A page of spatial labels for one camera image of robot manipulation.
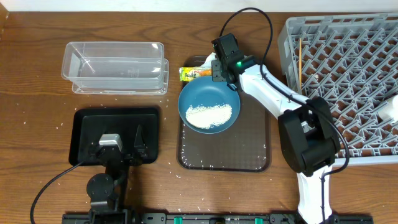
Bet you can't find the wooden chopstick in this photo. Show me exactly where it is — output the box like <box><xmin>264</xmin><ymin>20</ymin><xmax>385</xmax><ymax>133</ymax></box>
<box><xmin>298</xmin><ymin>38</ymin><xmax>302</xmax><ymax>93</ymax></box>

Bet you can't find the white cup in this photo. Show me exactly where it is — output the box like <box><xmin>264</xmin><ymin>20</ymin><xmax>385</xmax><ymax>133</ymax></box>
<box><xmin>378</xmin><ymin>95</ymin><xmax>398</xmax><ymax>123</ymax></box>

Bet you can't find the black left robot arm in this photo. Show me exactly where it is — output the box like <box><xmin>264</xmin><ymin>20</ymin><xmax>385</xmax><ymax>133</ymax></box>
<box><xmin>86</xmin><ymin>125</ymin><xmax>148</xmax><ymax>223</ymax></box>

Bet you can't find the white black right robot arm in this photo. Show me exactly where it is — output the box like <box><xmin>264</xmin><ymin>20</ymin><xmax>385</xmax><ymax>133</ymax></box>
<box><xmin>211</xmin><ymin>34</ymin><xmax>340</xmax><ymax>223</ymax></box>

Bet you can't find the grey dishwasher rack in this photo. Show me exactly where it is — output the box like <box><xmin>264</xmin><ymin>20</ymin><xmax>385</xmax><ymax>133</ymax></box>
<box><xmin>278</xmin><ymin>13</ymin><xmax>397</xmax><ymax>166</ymax></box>

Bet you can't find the crumpled white tissue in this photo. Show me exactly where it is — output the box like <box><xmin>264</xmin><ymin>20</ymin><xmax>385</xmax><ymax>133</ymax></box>
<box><xmin>201</xmin><ymin>52</ymin><xmax>216</xmax><ymax>68</ymax></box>

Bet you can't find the black plastic bin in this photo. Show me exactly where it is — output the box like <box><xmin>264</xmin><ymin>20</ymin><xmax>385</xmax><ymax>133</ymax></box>
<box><xmin>68</xmin><ymin>107</ymin><xmax>159</xmax><ymax>166</ymax></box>

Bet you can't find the yellow green snack wrapper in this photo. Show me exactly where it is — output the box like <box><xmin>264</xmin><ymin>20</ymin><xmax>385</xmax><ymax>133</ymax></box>
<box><xmin>179</xmin><ymin>67</ymin><xmax>212</xmax><ymax>82</ymax></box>

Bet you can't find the dark blue plate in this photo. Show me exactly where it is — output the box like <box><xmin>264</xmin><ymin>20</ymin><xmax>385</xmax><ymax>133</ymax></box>
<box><xmin>178</xmin><ymin>76</ymin><xmax>241</xmax><ymax>134</ymax></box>

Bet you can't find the pile of white rice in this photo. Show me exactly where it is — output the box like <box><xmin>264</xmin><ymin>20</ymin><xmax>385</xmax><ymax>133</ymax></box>
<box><xmin>185</xmin><ymin>104</ymin><xmax>232</xmax><ymax>129</ymax></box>

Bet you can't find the dark brown serving tray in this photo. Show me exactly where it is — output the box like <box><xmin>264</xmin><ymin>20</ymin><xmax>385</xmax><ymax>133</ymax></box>
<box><xmin>176</xmin><ymin>55</ymin><xmax>271</xmax><ymax>173</ymax></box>

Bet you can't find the clear plastic bin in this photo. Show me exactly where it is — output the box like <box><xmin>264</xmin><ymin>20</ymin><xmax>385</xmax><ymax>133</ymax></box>
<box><xmin>61</xmin><ymin>42</ymin><xmax>169</xmax><ymax>94</ymax></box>

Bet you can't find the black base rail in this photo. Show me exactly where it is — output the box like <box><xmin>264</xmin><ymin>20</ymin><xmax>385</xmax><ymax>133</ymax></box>
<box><xmin>62</xmin><ymin>213</ymin><xmax>374</xmax><ymax>224</ymax></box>

